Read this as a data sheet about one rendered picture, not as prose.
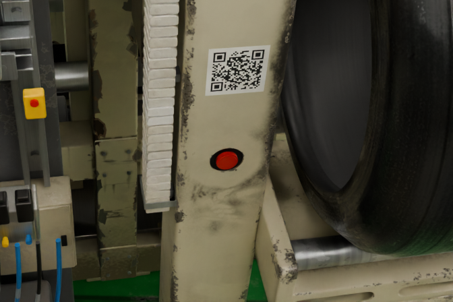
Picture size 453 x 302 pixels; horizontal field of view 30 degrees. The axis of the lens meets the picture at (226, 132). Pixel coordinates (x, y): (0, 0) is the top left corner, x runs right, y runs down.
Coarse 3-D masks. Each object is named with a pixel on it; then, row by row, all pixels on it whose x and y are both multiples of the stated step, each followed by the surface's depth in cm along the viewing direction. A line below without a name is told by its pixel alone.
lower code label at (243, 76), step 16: (224, 48) 100; (240, 48) 100; (256, 48) 101; (208, 64) 101; (224, 64) 102; (240, 64) 102; (256, 64) 103; (208, 80) 103; (224, 80) 103; (240, 80) 104; (256, 80) 105
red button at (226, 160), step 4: (224, 152) 113; (228, 152) 113; (232, 152) 113; (220, 156) 113; (224, 156) 113; (228, 156) 113; (232, 156) 113; (236, 156) 114; (216, 160) 113; (220, 160) 113; (224, 160) 113; (228, 160) 113; (232, 160) 114; (236, 160) 114; (216, 164) 114; (220, 164) 114; (224, 164) 114; (228, 164) 114; (232, 164) 114; (220, 168) 114; (224, 168) 114; (228, 168) 115
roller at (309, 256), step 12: (300, 240) 123; (312, 240) 123; (324, 240) 123; (336, 240) 123; (300, 252) 122; (312, 252) 122; (324, 252) 122; (336, 252) 123; (348, 252) 123; (360, 252) 123; (444, 252) 127; (300, 264) 122; (312, 264) 122; (324, 264) 123; (336, 264) 123; (348, 264) 124
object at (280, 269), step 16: (272, 192) 125; (272, 208) 123; (272, 224) 121; (256, 240) 128; (272, 240) 119; (288, 240) 119; (272, 256) 119; (288, 256) 117; (272, 272) 120; (288, 272) 116; (272, 288) 121; (288, 288) 119
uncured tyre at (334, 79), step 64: (320, 0) 141; (384, 0) 90; (448, 0) 85; (320, 64) 142; (384, 64) 91; (448, 64) 86; (320, 128) 139; (384, 128) 93; (448, 128) 88; (320, 192) 117; (384, 192) 97; (448, 192) 93
